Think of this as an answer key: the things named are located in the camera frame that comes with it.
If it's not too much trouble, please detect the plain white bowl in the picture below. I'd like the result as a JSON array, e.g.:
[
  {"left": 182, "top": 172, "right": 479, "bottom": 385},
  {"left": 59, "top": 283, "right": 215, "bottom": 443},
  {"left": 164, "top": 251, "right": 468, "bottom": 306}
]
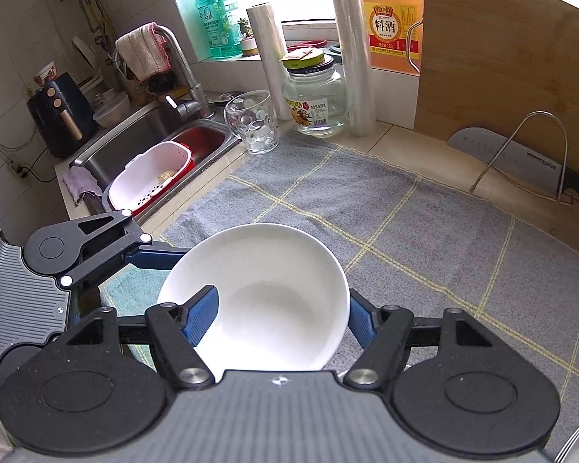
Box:
[{"left": 157, "top": 224, "right": 350, "bottom": 377}]

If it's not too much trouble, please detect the steel kitchen faucet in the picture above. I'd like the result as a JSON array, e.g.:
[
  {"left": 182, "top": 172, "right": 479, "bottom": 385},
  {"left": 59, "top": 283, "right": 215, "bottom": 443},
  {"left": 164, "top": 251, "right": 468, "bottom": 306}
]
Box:
[{"left": 156, "top": 25, "right": 213, "bottom": 120}]

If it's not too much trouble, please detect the purple cleaning rag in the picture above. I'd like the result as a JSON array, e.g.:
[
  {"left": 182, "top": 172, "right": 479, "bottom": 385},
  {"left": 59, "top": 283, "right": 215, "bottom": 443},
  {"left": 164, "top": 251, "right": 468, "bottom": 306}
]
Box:
[{"left": 63, "top": 166, "right": 102, "bottom": 204}]

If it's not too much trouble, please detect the white pink colander basket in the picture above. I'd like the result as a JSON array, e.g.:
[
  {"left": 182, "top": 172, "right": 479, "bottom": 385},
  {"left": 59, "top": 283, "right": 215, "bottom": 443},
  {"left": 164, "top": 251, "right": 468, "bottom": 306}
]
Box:
[{"left": 107, "top": 141, "right": 195, "bottom": 215}]

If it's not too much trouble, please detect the grey blue checked mat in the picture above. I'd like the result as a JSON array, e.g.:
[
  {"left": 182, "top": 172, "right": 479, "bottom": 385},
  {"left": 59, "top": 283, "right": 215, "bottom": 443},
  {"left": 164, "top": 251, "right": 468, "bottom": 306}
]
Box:
[{"left": 98, "top": 128, "right": 579, "bottom": 459}]

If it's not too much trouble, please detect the stainless steel sink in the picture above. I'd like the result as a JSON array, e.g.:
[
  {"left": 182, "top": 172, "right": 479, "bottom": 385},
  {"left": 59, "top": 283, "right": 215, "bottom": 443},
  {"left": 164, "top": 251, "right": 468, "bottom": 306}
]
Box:
[{"left": 70, "top": 100, "right": 238, "bottom": 223}]

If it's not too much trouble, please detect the black air fryer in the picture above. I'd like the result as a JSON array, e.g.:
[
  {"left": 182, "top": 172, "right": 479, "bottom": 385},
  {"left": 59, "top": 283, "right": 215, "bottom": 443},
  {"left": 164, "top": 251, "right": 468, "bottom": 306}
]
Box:
[{"left": 27, "top": 73, "right": 98, "bottom": 159}]

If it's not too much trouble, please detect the clear glass mug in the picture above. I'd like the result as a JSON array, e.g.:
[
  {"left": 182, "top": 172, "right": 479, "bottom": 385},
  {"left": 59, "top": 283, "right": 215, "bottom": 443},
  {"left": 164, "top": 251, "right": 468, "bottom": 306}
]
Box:
[{"left": 223, "top": 90, "right": 279, "bottom": 156}]

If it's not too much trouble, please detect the pink white dishcloth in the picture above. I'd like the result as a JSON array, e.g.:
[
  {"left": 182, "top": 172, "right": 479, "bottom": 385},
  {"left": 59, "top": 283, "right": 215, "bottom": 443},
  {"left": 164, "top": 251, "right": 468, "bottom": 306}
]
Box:
[{"left": 116, "top": 22, "right": 171, "bottom": 81}]

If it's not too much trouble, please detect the glass jar green lid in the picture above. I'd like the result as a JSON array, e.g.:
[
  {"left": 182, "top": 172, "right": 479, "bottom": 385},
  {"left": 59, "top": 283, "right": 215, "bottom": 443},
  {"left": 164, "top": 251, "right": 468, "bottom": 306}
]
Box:
[{"left": 280, "top": 47, "right": 347, "bottom": 138}]

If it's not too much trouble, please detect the green dish soap bottle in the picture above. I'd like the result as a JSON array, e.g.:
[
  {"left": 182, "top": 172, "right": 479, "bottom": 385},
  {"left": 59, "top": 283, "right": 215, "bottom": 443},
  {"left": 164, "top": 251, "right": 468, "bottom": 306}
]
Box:
[{"left": 195, "top": 0, "right": 241, "bottom": 59}]

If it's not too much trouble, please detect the small potted plant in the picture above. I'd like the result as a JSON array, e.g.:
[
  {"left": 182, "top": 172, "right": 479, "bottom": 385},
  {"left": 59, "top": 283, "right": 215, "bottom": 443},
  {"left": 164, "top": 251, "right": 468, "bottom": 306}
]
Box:
[{"left": 238, "top": 18, "right": 259, "bottom": 56}]

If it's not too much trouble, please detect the bamboo cutting board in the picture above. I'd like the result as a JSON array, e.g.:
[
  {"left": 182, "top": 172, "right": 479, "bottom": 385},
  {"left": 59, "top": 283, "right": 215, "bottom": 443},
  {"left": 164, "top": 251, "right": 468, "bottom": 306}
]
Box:
[{"left": 414, "top": 0, "right": 579, "bottom": 174}]

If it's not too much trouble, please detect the orange cooking wine jug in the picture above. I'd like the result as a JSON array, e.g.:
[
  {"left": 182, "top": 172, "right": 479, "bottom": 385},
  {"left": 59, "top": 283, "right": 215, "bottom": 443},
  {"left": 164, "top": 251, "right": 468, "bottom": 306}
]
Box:
[{"left": 363, "top": 0, "right": 423, "bottom": 75}]

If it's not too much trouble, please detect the tall plastic wrap roll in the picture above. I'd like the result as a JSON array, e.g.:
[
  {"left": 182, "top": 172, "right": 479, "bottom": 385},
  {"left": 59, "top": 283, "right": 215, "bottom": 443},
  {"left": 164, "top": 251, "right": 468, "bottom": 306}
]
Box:
[{"left": 332, "top": 0, "right": 376, "bottom": 137}]

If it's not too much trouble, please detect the kitchen knife black handle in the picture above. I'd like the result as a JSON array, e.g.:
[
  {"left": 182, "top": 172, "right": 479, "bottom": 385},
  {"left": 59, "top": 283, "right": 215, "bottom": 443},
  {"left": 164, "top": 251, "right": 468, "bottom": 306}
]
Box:
[{"left": 448, "top": 127, "right": 579, "bottom": 196}]

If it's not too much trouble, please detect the metal wire board stand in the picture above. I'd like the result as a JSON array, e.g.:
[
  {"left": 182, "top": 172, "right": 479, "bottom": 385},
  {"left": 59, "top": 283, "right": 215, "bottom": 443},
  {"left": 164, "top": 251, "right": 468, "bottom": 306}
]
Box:
[{"left": 449, "top": 110, "right": 568, "bottom": 203}]

